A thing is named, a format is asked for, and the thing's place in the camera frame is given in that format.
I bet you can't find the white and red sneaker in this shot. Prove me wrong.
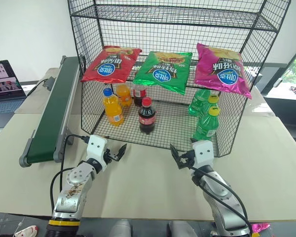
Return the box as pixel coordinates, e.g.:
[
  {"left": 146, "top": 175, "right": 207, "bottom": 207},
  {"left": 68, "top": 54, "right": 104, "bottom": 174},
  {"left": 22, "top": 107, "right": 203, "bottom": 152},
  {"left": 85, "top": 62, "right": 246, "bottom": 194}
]
[{"left": 14, "top": 225, "right": 38, "bottom": 237}]

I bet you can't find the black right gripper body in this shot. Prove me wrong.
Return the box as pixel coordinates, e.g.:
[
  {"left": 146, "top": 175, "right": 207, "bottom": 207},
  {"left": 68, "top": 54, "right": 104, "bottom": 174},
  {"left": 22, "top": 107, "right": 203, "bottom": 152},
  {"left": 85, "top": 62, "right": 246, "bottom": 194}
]
[{"left": 179, "top": 150, "right": 196, "bottom": 169}]

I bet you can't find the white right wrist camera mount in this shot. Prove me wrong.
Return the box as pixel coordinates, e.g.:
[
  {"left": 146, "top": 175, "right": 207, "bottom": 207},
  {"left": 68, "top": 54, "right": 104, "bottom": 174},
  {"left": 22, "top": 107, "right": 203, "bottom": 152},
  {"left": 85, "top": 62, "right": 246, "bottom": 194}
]
[{"left": 192, "top": 140, "right": 216, "bottom": 169}]

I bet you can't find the pink potato chips bag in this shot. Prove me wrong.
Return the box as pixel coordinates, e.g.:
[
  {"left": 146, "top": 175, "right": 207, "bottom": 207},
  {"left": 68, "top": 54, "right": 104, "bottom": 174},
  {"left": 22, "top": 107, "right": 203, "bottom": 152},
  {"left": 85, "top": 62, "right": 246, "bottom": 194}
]
[{"left": 194, "top": 42, "right": 252, "bottom": 99}]

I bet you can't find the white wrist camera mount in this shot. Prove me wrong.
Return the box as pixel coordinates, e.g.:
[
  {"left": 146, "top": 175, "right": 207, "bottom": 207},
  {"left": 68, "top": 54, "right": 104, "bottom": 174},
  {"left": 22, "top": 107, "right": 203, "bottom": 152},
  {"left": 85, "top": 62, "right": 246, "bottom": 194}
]
[
  {"left": 192, "top": 140, "right": 216, "bottom": 169},
  {"left": 85, "top": 134, "right": 108, "bottom": 171}
]

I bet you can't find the green soda bottle yellow cap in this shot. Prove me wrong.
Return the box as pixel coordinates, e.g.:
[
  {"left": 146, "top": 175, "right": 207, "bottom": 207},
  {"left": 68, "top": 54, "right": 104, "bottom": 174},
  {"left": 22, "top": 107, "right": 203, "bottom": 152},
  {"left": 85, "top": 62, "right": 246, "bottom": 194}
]
[
  {"left": 198, "top": 95, "right": 220, "bottom": 117},
  {"left": 192, "top": 106, "right": 221, "bottom": 142}
]

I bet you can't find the green conveyor belt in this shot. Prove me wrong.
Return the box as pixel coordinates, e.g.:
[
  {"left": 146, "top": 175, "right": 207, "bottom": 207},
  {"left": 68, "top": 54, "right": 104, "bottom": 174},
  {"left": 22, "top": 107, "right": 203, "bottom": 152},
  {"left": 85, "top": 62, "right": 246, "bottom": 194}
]
[{"left": 19, "top": 55, "right": 87, "bottom": 167}]

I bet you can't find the cola bottle red cap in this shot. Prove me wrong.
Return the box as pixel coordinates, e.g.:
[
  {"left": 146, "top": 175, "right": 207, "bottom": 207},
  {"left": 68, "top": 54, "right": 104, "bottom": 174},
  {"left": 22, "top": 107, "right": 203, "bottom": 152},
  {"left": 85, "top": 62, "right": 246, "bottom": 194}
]
[{"left": 138, "top": 97, "right": 156, "bottom": 135}]

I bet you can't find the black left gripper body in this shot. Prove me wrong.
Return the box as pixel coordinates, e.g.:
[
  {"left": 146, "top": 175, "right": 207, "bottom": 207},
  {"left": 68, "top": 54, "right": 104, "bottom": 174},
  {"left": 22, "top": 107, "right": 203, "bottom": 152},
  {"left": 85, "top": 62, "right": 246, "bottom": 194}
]
[{"left": 103, "top": 147, "right": 114, "bottom": 165}]

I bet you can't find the open laptop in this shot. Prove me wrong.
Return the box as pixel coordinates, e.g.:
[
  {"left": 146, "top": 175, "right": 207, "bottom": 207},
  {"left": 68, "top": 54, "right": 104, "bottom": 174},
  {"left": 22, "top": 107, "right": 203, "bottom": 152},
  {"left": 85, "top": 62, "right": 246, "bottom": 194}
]
[{"left": 0, "top": 59, "right": 28, "bottom": 129}]

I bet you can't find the grey rounded shape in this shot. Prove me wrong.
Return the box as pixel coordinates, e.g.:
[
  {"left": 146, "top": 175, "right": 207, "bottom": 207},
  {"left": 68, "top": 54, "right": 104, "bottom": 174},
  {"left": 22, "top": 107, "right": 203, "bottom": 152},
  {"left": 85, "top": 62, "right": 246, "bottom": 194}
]
[{"left": 108, "top": 219, "right": 134, "bottom": 237}]

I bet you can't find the red potato chips bag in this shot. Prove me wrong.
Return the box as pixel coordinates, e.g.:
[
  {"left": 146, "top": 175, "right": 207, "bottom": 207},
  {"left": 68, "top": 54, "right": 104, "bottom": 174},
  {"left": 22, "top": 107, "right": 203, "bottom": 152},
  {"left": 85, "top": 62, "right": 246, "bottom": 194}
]
[{"left": 80, "top": 45, "right": 143, "bottom": 84}]

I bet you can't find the black wire mesh shelf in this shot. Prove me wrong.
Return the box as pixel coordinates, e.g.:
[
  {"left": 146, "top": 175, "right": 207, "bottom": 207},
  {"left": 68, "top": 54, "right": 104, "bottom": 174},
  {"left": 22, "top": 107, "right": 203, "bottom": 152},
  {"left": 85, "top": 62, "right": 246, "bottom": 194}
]
[{"left": 67, "top": 0, "right": 292, "bottom": 158}]

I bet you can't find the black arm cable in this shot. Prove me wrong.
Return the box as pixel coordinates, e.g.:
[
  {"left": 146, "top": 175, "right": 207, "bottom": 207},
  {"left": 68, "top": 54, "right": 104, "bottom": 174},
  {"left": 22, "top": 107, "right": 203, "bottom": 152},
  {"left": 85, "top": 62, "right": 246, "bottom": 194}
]
[
  {"left": 187, "top": 164, "right": 250, "bottom": 232},
  {"left": 50, "top": 134, "right": 90, "bottom": 213}
]

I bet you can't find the orange soda bottle blue cap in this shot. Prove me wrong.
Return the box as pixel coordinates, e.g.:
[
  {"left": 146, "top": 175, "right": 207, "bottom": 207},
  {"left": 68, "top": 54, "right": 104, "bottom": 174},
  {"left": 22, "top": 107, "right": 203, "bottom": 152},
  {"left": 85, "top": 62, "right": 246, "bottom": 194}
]
[{"left": 102, "top": 88, "right": 125, "bottom": 127}]

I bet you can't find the cola bottle red label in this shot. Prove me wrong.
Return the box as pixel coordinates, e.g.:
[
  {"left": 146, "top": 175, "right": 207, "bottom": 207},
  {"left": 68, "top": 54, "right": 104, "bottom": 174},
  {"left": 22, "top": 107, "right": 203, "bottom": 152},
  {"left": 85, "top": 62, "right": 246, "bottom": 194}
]
[{"left": 132, "top": 85, "right": 148, "bottom": 107}]

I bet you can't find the black laptop power cable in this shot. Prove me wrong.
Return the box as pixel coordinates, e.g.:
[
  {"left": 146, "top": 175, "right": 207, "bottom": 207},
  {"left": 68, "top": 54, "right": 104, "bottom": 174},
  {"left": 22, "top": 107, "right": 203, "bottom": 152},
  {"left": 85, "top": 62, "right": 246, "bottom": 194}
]
[{"left": 26, "top": 79, "right": 50, "bottom": 97}]

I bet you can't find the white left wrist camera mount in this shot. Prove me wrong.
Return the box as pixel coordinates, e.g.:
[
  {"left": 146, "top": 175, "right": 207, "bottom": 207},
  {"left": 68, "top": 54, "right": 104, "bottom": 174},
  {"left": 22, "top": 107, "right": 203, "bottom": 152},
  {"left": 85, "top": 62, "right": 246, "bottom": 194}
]
[{"left": 85, "top": 134, "right": 108, "bottom": 171}]

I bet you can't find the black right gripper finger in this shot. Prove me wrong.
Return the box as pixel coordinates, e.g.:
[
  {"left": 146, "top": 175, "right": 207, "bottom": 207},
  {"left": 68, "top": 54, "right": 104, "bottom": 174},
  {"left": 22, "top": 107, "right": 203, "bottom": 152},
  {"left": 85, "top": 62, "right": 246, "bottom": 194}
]
[
  {"left": 170, "top": 144, "right": 181, "bottom": 164},
  {"left": 176, "top": 159, "right": 189, "bottom": 170}
]

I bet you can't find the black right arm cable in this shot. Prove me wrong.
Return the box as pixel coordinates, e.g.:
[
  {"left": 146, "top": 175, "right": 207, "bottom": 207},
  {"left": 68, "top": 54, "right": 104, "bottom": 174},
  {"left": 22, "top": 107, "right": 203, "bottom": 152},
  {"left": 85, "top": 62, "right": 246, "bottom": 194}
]
[{"left": 187, "top": 164, "right": 250, "bottom": 232}]

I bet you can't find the green potato chips bag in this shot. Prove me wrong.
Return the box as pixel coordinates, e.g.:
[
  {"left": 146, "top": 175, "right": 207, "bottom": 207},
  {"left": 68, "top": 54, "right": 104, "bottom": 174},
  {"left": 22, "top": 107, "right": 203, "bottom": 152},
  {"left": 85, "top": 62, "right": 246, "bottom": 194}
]
[{"left": 133, "top": 51, "right": 193, "bottom": 96}]

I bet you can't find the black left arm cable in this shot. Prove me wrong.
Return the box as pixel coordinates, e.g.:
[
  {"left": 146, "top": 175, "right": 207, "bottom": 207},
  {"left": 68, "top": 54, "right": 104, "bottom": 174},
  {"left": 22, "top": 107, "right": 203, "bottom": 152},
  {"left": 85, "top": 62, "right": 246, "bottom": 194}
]
[{"left": 50, "top": 134, "right": 90, "bottom": 213}]

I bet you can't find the pink foil bag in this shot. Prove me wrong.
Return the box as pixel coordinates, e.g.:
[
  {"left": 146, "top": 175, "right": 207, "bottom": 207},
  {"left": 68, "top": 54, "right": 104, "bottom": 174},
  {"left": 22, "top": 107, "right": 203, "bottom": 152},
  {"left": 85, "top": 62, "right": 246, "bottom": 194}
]
[{"left": 251, "top": 222, "right": 271, "bottom": 234}]

